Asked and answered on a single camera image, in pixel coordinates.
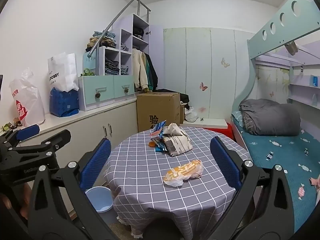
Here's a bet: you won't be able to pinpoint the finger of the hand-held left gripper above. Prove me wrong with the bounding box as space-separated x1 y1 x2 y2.
0 124 40 153
7 129 72 167

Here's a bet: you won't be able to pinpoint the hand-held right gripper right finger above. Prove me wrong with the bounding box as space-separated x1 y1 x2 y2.
207 136 295 240

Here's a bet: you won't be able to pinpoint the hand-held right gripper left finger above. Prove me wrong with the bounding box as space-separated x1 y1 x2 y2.
27 137 118 240

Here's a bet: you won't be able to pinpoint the light blue plastic waste bin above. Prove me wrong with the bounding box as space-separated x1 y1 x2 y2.
85 186 115 213

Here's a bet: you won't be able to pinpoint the orange printed plastic wrapper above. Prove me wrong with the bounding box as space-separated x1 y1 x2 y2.
163 159 204 187

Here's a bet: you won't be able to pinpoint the blue snack packet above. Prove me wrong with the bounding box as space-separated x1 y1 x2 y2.
154 140 168 153

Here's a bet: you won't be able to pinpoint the small colourful toy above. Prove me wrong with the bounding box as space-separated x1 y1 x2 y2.
150 120 167 137

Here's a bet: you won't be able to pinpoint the person's left hand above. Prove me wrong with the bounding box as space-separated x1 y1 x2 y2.
0 182 34 227

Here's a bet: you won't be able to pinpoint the white plastic bag red print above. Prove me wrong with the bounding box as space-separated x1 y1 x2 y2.
9 68 46 127

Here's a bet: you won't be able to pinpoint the red plastic stool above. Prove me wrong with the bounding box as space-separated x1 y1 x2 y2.
205 124 234 140

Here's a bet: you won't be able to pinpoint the blue bag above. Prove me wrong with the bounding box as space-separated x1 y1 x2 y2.
49 87 80 118

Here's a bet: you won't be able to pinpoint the white board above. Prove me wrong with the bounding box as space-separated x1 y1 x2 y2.
180 118 228 130

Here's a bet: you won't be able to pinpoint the grey checked tablecloth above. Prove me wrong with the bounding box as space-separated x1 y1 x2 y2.
104 126 253 240

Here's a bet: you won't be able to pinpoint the teal plaid pillow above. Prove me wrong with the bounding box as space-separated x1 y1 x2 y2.
231 110 247 128

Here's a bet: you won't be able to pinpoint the long white low cabinet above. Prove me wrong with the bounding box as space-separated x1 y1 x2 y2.
15 95 138 205

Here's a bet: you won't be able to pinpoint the teal candy print bedsheet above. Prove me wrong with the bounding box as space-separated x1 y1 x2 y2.
234 124 320 233

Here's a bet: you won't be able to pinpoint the small white plastic bag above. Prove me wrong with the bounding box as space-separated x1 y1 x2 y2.
184 106 199 123

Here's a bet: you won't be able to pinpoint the grey quilt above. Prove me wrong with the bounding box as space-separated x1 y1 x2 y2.
239 99 301 136

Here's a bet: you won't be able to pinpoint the white paper bag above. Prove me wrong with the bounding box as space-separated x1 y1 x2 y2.
48 52 79 92

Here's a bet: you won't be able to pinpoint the black cloth pile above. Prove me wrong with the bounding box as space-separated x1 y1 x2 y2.
156 89 191 105

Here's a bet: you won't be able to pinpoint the teal drawer unit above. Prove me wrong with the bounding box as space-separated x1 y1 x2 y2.
78 74 135 112

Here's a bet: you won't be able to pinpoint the large cardboard box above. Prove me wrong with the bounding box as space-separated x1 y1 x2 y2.
136 92 181 133

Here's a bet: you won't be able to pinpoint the teal paper sign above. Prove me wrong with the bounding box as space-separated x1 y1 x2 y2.
83 51 99 77

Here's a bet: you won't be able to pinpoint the stack of dark jeans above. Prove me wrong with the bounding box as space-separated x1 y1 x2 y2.
105 57 120 75

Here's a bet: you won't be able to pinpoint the folded black clothes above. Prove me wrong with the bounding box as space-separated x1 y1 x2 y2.
86 44 115 53

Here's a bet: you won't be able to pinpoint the white wardrobe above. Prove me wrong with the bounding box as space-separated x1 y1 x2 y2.
163 27 255 128

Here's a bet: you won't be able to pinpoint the green hanging jacket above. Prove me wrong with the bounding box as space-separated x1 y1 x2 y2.
144 52 152 90

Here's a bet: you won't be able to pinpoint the black hanging jacket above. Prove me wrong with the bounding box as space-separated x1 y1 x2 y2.
146 54 158 92

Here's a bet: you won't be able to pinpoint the folded khaki clothes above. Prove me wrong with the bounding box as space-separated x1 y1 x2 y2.
89 37 117 46

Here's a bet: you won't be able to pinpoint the folded denim clothes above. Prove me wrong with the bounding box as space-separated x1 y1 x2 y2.
93 30 116 39

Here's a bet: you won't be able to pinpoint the lilac stair shelf unit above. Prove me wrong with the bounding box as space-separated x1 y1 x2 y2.
99 14 164 92

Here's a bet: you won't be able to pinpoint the grey hanging object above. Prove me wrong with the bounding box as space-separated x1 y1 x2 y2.
284 41 299 55

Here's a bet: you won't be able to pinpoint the grey metal handrail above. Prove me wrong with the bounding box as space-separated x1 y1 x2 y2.
87 0 152 58

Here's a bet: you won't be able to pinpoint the black clothes in shelf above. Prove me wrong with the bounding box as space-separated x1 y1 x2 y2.
132 26 145 39

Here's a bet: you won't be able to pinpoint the teal bunk bed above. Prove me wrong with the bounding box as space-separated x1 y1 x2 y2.
230 0 320 233

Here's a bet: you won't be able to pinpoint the lilac wall shelf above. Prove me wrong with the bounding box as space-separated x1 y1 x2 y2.
287 62 320 110

